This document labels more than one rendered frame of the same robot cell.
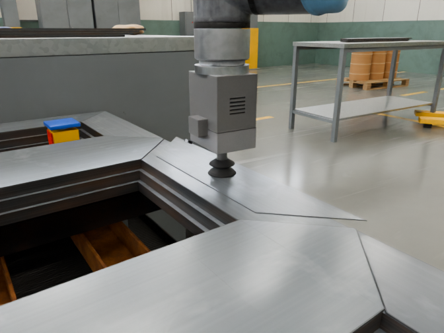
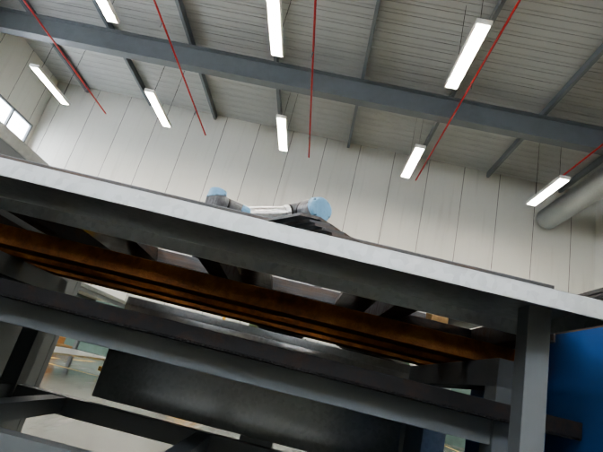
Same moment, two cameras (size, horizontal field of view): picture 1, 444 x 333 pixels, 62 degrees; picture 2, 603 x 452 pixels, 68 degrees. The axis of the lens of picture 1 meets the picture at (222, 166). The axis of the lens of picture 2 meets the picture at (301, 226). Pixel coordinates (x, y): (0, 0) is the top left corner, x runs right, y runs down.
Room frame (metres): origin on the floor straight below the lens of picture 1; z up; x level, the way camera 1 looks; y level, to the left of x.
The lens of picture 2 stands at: (-0.84, 1.13, 0.52)
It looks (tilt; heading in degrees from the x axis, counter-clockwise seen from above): 19 degrees up; 309
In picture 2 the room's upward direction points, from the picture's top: 14 degrees clockwise
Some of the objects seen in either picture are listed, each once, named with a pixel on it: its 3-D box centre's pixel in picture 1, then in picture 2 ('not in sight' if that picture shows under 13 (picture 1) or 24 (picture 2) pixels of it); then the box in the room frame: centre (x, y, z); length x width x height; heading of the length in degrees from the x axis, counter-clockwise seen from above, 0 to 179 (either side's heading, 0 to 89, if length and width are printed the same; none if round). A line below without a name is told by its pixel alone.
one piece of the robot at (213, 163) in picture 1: (221, 164); not in sight; (0.53, 0.00, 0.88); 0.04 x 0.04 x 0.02
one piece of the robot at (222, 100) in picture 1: (213, 105); not in sight; (0.52, 0.01, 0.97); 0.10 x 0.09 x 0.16; 120
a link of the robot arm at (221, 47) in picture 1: (221, 46); not in sight; (0.53, 0.00, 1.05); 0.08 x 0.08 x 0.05
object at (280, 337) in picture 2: not in sight; (286, 341); (0.28, -0.38, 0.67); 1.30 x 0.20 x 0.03; 36
